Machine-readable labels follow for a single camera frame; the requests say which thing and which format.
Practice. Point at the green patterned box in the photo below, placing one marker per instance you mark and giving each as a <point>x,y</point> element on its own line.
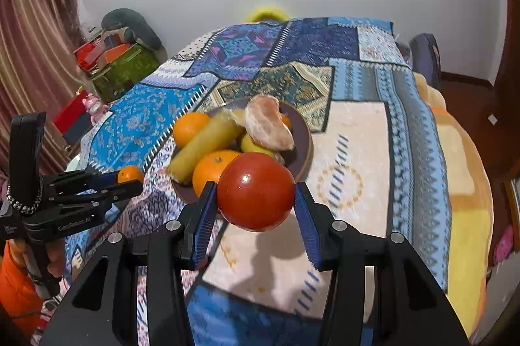
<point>116,78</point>

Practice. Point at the red box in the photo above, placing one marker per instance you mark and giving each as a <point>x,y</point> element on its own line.
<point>73,121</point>

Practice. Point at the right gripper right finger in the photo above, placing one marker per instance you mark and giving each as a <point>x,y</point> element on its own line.
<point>410,306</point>

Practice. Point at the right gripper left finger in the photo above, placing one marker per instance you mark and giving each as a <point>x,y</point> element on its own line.
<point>100,308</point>

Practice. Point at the pink plush toy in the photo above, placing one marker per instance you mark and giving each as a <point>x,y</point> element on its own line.
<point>94,107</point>

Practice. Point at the large orange with stem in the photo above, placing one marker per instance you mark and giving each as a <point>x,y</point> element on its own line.
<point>210,168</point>

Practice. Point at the sugarcane piece with cut end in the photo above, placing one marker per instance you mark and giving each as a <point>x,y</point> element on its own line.
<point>218,134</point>

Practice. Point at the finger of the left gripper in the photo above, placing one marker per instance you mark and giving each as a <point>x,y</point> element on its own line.
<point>69,183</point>
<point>65,211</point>

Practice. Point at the hand holding left gripper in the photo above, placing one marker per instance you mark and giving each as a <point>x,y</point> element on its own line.
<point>19,251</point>

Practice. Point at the striped pink curtain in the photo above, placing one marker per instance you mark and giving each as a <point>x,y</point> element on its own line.
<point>39,72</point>

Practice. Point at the dark green neck pillow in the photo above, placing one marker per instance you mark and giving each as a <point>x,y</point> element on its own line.
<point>129,18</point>

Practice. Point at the patterned blue patchwork tablecloth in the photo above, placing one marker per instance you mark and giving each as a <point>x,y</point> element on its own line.
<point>377,164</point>

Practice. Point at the smooth large orange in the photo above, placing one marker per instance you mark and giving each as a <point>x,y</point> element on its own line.
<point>188,126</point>

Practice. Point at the peeled pomelo segment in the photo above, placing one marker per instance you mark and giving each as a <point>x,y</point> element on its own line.
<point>264,124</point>

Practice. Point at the small mandarin orange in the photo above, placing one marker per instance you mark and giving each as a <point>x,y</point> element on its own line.
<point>286,121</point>
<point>130,173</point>

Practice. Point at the red tomato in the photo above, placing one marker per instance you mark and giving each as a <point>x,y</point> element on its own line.
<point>255,192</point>

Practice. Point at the yellow orange blanket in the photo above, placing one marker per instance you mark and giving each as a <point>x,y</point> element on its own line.
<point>472,206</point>

